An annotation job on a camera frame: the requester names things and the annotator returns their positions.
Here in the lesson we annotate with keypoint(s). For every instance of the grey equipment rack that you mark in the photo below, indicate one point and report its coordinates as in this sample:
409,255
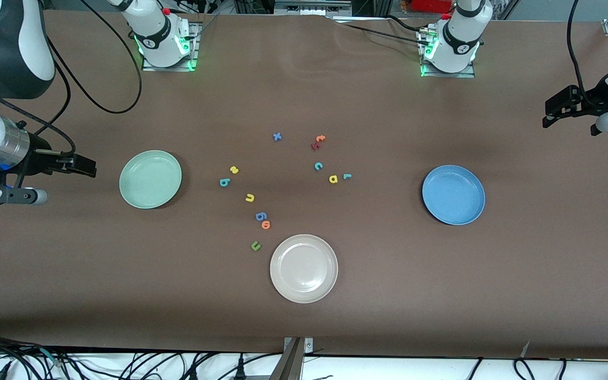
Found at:
312,6

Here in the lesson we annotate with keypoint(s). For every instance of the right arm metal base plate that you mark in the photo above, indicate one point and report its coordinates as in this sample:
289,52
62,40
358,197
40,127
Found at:
148,66

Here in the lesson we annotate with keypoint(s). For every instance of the aluminium frame profile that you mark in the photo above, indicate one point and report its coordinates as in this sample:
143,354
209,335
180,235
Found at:
291,364

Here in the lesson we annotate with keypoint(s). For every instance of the light green plate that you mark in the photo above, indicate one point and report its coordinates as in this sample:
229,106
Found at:
150,179

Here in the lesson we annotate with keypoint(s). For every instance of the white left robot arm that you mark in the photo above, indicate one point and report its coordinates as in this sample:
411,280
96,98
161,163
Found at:
459,47

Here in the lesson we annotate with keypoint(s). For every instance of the beige plate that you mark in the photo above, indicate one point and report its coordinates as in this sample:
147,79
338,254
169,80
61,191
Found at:
304,268

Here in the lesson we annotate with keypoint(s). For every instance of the white paper scrap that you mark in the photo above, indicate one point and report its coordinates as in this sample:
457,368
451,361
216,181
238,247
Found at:
525,349

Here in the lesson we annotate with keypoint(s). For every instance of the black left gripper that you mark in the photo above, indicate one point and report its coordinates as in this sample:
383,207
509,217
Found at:
588,102

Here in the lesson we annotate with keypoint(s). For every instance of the red box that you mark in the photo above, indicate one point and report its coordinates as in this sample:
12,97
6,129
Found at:
430,5

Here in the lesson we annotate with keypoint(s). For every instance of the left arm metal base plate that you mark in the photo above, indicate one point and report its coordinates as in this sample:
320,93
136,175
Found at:
467,75

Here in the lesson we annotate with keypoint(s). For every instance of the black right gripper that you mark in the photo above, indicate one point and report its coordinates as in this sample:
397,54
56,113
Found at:
40,154

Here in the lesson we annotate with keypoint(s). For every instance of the blue plate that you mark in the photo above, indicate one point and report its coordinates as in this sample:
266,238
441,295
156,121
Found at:
453,195

